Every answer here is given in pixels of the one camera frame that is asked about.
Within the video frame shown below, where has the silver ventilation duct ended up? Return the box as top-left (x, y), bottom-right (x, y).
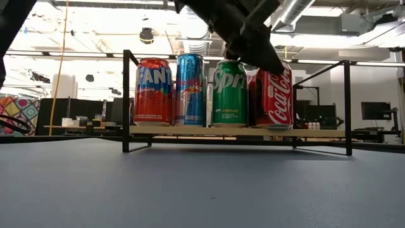
top-left (265, 0), bottom-right (317, 28)

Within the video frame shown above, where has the black curved hose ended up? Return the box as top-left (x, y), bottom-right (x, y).
top-left (0, 113), bottom-right (32, 134)

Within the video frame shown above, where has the green soda can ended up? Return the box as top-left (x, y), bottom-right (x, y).
top-left (211, 59), bottom-right (249, 129)

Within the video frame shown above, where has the black partition panel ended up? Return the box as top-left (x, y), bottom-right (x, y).
top-left (35, 97), bottom-right (125, 136)

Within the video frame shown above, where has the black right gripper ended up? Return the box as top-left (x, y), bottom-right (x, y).
top-left (207, 6), bottom-right (285, 76)

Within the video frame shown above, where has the colourful patchwork quilt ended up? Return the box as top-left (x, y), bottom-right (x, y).
top-left (0, 96), bottom-right (41, 136)

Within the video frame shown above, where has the yellow hanging cable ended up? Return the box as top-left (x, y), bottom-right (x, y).
top-left (48, 0), bottom-right (70, 137)

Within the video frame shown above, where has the silver blue slim can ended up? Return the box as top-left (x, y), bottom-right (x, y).
top-left (173, 53), bottom-right (207, 127)

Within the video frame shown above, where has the black ceiling dome camera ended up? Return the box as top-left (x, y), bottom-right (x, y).
top-left (139, 27), bottom-right (155, 45)

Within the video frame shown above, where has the blue table mat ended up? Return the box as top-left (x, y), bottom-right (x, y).
top-left (0, 137), bottom-right (405, 228)

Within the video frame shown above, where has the black background machine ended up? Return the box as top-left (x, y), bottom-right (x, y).
top-left (294, 100), bottom-right (345, 130)

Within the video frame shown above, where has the black computer monitor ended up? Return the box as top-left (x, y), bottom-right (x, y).
top-left (360, 101), bottom-right (392, 121)

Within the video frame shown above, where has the black background metal frame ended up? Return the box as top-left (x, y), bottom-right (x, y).
top-left (292, 84), bottom-right (320, 107)

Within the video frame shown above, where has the wooden background desk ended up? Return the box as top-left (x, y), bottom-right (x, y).
top-left (43, 124), bottom-right (124, 131)

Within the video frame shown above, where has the wooden shelf black wire frame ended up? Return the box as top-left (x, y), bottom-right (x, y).
top-left (122, 49), bottom-right (353, 156)

